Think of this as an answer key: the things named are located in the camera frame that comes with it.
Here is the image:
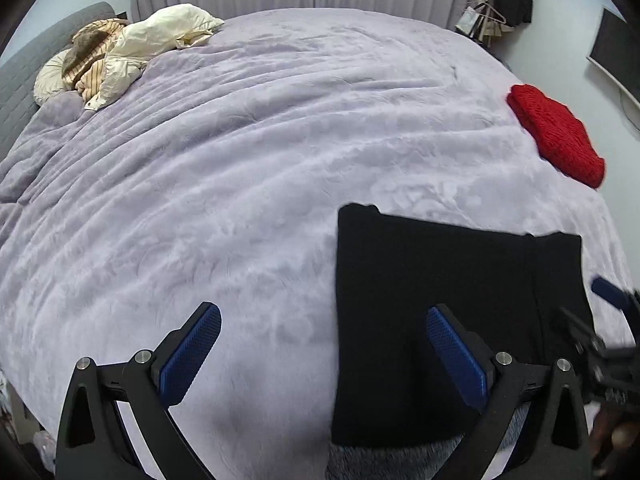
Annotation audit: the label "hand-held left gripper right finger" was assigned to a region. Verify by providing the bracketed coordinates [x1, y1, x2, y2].
[426, 305, 592, 480]

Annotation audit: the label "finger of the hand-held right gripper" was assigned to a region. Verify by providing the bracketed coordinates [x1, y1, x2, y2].
[591, 276, 640, 322]
[557, 306, 609, 357]

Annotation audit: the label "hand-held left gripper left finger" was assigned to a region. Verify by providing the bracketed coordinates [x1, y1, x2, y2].
[54, 302, 223, 480]

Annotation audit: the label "black pants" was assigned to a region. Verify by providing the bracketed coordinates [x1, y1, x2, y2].
[330, 203, 597, 449]

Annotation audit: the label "person's right hand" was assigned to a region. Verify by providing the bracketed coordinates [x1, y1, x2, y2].
[589, 402, 640, 477]

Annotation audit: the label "red knitted sweater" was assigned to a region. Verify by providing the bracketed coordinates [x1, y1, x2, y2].
[506, 84, 606, 190]

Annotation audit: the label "lavender plush blanket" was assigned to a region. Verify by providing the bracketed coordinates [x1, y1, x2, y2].
[0, 7, 637, 480]

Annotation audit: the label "striped beige cloth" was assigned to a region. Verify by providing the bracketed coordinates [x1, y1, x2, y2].
[74, 20, 127, 104]

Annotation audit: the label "hangers with pale bags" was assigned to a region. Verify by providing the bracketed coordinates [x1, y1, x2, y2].
[454, 0, 514, 45]

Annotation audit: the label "round cream pillow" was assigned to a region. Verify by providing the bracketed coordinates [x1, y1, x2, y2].
[33, 49, 74, 107]

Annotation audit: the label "cream and striped clothes pile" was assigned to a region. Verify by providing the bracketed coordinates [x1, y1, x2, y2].
[84, 4, 226, 112]

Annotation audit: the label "grey quilted headboard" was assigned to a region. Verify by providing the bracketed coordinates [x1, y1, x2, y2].
[0, 1, 119, 161]

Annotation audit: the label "brown cloth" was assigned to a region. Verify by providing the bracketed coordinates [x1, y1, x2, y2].
[61, 19, 120, 92]

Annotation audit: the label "black wall monitor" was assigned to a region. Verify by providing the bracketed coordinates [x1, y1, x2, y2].
[586, 7, 640, 133]

